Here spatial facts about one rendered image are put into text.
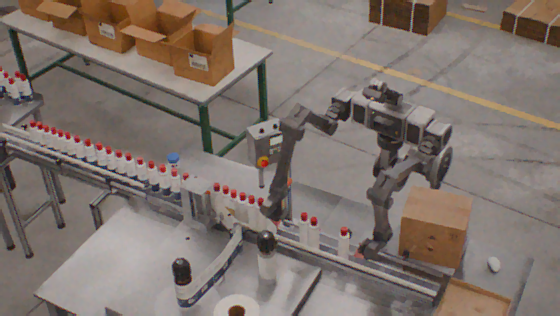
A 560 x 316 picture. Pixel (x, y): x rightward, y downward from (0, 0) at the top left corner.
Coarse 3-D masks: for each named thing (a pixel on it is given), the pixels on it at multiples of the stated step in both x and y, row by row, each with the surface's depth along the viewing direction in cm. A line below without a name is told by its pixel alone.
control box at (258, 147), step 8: (272, 120) 348; (248, 128) 344; (256, 128) 344; (264, 128) 344; (248, 136) 345; (256, 136) 339; (264, 136) 340; (248, 144) 349; (256, 144) 340; (264, 144) 342; (280, 144) 347; (248, 152) 352; (256, 152) 344; (264, 152) 345; (256, 160) 347; (272, 160) 351; (256, 168) 350
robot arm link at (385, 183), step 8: (408, 152) 327; (408, 160) 318; (416, 160) 321; (432, 160) 329; (400, 168) 308; (408, 168) 312; (416, 168) 322; (424, 168) 323; (384, 176) 298; (392, 176) 297; (400, 176) 306; (376, 184) 299; (384, 184) 298; (392, 184) 296; (376, 192) 299; (384, 192) 297; (376, 200) 299; (384, 200) 297
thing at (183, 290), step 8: (176, 264) 317; (184, 264) 317; (176, 272) 318; (184, 272) 318; (176, 280) 328; (184, 280) 320; (192, 280) 325; (176, 288) 325; (184, 288) 323; (176, 296) 329; (184, 296) 326; (184, 304) 330; (192, 304) 331
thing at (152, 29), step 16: (144, 0) 530; (144, 16) 532; (160, 16) 541; (176, 16) 532; (192, 16) 519; (128, 32) 512; (144, 32) 512; (160, 32) 551; (176, 32) 514; (144, 48) 530; (160, 48) 520
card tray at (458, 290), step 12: (456, 288) 346; (468, 288) 346; (480, 288) 342; (444, 300) 341; (456, 300) 341; (468, 300) 340; (480, 300) 340; (492, 300) 340; (504, 300) 339; (444, 312) 335; (456, 312) 335; (468, 312) 335; (480, 312) 335; (492, 312) 334; (504, 312) 334
